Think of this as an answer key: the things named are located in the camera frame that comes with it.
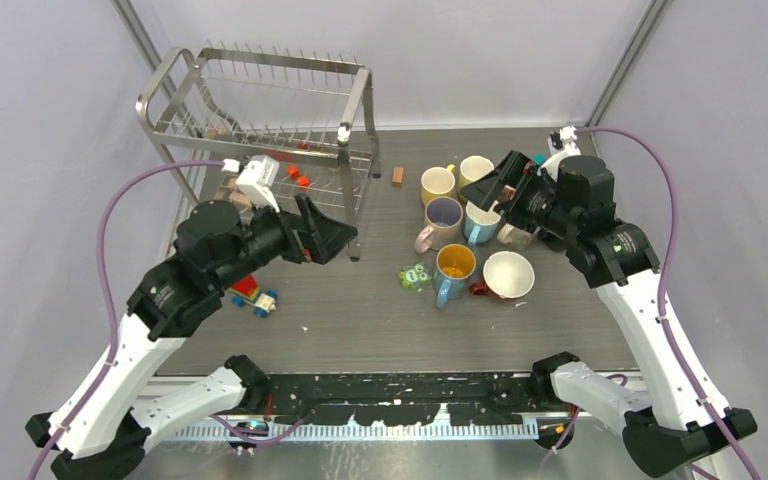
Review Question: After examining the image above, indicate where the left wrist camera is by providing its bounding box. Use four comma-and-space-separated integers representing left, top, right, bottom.
222, 155, 281, 213

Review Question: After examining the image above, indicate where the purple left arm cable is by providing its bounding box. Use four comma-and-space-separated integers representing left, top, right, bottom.
26, 158, 309, 480

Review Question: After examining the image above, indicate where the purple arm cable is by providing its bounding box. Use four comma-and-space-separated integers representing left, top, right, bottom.
26, 158, 309, 480
552, 127, 763, 480

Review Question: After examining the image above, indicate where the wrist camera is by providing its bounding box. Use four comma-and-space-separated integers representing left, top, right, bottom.
540, 126, 581, 180
222, 155, 281, 213

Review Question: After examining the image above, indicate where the blue patterned mug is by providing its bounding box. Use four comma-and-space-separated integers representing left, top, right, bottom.
432, 244, 477, 309

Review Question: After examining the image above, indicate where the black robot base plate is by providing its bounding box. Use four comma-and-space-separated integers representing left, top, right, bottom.
202, 370, 597, 429

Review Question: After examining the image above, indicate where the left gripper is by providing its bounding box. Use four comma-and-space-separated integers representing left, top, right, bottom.
213, 190, 358, 291

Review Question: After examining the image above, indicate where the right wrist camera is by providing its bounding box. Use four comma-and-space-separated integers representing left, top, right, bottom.
540, 126, 581, 180

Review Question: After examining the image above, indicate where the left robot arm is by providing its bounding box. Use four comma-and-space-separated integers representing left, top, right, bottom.
26, 194, 357, 479

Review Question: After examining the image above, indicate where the yellow cup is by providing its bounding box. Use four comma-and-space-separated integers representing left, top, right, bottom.
420, 164, 457, 206

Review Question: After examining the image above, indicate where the pale pink marbled mug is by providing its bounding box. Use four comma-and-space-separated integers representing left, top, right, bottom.
414, 196, 464, 254

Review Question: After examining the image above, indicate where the steel two-tier dish rack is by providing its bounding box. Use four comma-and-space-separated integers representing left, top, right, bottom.
135, 42, 381, 225

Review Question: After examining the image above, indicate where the small wooden block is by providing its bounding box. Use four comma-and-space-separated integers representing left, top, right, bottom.
391, 166, 404, 188

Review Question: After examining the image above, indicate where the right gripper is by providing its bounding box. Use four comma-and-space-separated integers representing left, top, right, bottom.
461, 149, 579, 239

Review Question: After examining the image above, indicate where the light blue mug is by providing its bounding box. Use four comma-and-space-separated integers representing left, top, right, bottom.
463, 202, 501, 248

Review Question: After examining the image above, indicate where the colourful brick toy car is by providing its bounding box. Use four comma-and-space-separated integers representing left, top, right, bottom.
228, 275, 278, 318

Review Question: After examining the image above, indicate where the green owl toy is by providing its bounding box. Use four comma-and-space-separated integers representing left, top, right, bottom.
398, 262, 433, 290

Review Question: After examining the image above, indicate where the lime green mug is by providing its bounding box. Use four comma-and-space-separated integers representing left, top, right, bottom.
457, 155, 495, 191

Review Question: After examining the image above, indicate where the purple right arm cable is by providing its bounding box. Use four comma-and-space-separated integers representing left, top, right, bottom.
552, 127, 763, 480

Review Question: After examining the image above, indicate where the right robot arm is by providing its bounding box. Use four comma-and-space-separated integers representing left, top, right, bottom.
462, 151, 758, 478

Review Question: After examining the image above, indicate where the beige patterned mug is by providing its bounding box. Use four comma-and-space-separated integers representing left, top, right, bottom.
496, 223, 535, 250

